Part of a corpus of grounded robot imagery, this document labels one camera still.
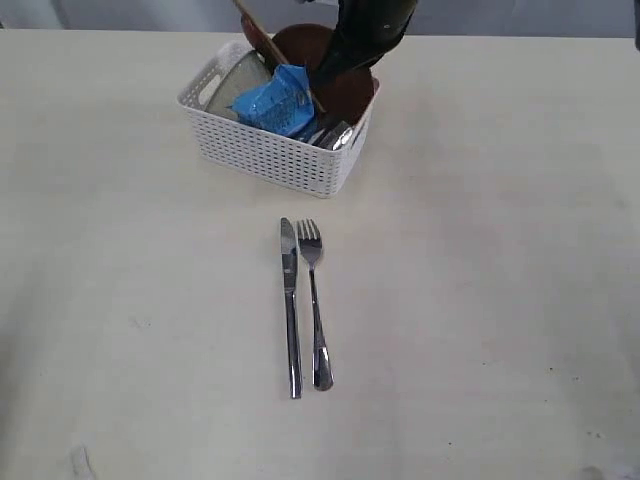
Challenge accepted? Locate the brown round plate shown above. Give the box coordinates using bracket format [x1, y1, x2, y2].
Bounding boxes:
[272, 23, 375, 125]

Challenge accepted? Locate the brown wooden spoon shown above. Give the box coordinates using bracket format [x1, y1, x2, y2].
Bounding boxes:
[241, 15, 277, 68]

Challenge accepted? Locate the wooden chopstick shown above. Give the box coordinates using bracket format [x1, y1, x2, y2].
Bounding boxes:
[233, 0, 332, 114]

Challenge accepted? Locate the pale green ceramic bowl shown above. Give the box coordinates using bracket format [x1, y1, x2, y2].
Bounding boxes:
[205, 50, 271, 121]

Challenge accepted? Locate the steel table knife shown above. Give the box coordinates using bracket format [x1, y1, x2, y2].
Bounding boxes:
[280, 217, 303, 399]

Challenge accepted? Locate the blue chips bag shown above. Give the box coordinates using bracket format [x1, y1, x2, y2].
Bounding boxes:
[231, 64, 315, 137]

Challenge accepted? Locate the white plastic woven basket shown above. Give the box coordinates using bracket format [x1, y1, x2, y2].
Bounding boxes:
[177, 40, 375, 198]

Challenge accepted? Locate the steel fork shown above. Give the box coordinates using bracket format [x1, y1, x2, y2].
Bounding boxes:
[296, 219, 334, 391]

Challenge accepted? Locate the stainless steel cup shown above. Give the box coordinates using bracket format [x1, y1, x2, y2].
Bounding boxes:
[296, 116, 353, 151]

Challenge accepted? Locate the grey backdrop curtain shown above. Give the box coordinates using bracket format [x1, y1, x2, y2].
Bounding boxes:
[1, 0, 635, 38]

